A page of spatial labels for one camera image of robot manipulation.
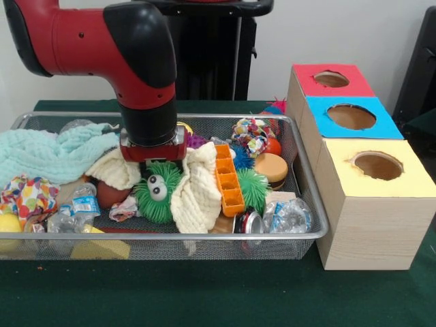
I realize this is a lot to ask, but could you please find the dark green side table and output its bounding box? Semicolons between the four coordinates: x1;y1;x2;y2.
401;108;436;163

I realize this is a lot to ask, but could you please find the black chair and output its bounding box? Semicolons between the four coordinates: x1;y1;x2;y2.
391;5;436;120

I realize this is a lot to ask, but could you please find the toy burger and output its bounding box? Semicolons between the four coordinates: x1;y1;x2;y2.
253;152;290;191

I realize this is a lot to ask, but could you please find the crushed clear plastic bottle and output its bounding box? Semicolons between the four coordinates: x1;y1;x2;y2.
262;197;313;234

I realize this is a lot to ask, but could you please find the cream waffle cloth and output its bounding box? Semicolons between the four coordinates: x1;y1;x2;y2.
84;142;224;235

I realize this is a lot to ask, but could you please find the multicolour fuzzy caterpillar toy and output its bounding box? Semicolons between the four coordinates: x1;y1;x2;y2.
257;96;287;119

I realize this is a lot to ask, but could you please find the light blue waffle cloth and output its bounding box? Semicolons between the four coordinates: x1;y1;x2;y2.
0;123;120;187

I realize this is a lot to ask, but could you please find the colourful knotted cloth ball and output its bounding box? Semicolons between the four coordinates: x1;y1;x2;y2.
230;118;275;159
0;174;59;225

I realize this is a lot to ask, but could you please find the dark green table cloth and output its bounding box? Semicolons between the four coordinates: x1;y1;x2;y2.
0;99;436;327

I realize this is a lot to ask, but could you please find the shallow clear mesh bin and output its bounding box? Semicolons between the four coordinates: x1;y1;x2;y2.
0;112;330;262

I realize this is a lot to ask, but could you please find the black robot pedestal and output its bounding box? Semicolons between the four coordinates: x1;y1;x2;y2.
149;0;275;102

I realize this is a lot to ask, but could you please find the orange plastic grid bar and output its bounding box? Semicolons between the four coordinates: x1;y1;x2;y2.
214;144;246;217

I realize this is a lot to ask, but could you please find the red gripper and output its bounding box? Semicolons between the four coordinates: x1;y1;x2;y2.
119;134;190;178

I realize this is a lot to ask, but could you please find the green spiky ball with eyes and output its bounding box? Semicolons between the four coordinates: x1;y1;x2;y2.
132;162;183;224

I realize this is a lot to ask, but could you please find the crushed soda can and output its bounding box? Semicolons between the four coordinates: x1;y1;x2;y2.
233;209;265;235

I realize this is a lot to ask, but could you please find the red ball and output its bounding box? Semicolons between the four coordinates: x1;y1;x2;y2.
265;138;283;157

